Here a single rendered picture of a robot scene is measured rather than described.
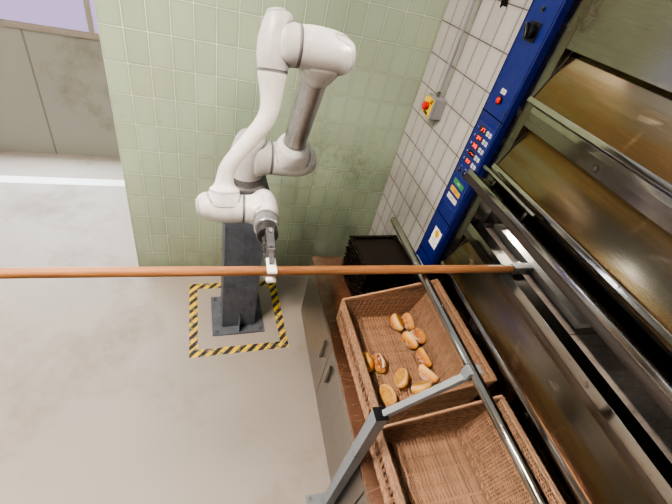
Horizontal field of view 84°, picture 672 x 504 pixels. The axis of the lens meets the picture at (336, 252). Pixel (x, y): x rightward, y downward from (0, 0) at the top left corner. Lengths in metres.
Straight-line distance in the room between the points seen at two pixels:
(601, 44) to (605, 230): 0.55
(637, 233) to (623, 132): 0.28
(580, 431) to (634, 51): 1.10
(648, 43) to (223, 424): 2.22
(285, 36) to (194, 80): 0.92
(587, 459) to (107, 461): 1.91
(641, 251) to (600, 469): 0.63
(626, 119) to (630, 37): 0.22
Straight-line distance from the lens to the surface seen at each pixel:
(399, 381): 1.71
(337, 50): 1.37
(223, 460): 2.13
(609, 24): 1.48
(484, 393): 1.14
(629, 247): 1.29
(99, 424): 2.29
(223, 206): 1.37
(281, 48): 1.34
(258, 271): 1.17
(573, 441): 1.48
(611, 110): 1.38
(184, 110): 2.24
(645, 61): 1.37
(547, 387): 1.51
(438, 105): 2.05
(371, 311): 1.91
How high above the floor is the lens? 2.00
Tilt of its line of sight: 39 degrees down
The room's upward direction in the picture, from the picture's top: 16 degrees clockwise
